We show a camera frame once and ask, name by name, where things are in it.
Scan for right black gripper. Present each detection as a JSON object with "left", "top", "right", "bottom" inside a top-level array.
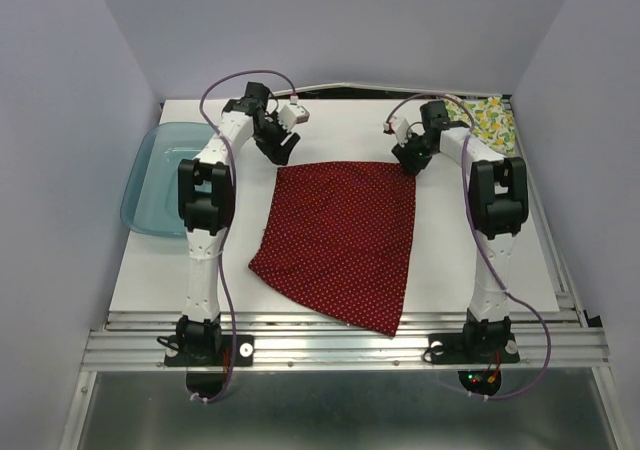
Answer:
[{"left": 390, "top": 130, "right": 436, "bottom": 175}]

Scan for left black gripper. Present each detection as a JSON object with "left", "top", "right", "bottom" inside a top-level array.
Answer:
[{"left": 252, "top": 112, "right": 299, "bottom": 166}]

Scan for red polka dot skirt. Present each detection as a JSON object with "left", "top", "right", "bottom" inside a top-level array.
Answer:
[{"left": 248, "top": 161, "right": 416, "bottom": 337}]

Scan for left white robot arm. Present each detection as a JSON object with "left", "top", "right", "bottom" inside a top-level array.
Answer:
[{"left": 165, "top": 82, "right": 309, "bottom": 367}]

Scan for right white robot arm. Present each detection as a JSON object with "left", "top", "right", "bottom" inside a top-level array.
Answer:
[{"left": 383, "top": 100, "right": 529, "bottom": 365}]

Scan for lemon print folded skirt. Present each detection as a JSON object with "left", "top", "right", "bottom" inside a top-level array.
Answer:
[{"left": 445, "top": 96, "right": 516, "bottom": 156}]

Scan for teal plastic bin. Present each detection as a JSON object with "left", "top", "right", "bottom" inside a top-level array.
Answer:
[{"left": 120, "top": 122, "right": 213, "bottom": 239}]

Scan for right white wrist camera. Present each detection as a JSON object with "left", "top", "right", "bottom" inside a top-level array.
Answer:
[{"left": 383, "top": 116, "right": 412, "bottom": 147}]

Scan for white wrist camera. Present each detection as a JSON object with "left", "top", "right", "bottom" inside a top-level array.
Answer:
[
  {"left": 277, "top": 95, "right": 310, "bottom": 132},
  {"left": 383, "top": 116, "right": 412, "bottom": 147}
]

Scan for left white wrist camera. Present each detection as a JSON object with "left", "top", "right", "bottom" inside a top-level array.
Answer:
[{"left": 277, "top": 95, "right": 310, "bottom": 132}]

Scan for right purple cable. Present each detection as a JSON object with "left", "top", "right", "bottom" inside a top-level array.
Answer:
[{"left": 385, "top": 92, "right": 554, "bottom": 402}]

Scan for purple cable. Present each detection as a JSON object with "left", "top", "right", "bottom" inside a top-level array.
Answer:
[
  {"left": 189, "top": 69, "right": 299, "bottom": 405},
  {"left": 385, "top": 92, "right": 554, "bottom": 402}
]

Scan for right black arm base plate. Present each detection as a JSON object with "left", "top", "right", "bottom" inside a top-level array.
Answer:
[{"left": 422, "top": 333, "right": 520, "bottom": 365}]

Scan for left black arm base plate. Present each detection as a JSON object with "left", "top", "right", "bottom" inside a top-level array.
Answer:
[{"left": 156, "top": 334, "right": 255, "bottom": 368}]

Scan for aluminium rail frame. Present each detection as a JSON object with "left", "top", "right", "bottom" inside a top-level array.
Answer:
[{"left": 59, "top": 92, "right": 631, "bottom": 450}]

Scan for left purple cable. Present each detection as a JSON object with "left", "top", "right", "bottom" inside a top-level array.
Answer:
[{"left": 189, "top": 69, "right": 299, "bottom": 405}]

